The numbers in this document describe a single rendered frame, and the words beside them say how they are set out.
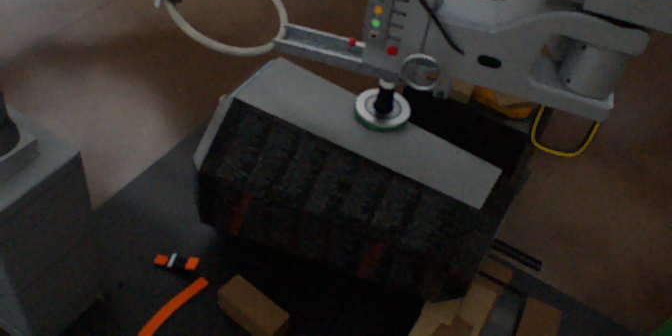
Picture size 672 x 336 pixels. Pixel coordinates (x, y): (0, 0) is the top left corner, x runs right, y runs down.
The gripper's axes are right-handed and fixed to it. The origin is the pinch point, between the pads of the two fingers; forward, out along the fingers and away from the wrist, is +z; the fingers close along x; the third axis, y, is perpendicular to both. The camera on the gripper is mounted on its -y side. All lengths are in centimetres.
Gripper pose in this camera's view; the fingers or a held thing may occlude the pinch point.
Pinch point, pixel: (164, 5)
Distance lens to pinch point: 262.1
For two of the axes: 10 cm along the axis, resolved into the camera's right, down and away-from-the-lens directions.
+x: 8.9, 0.9, 4.5
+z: -4.1, 5.8, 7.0
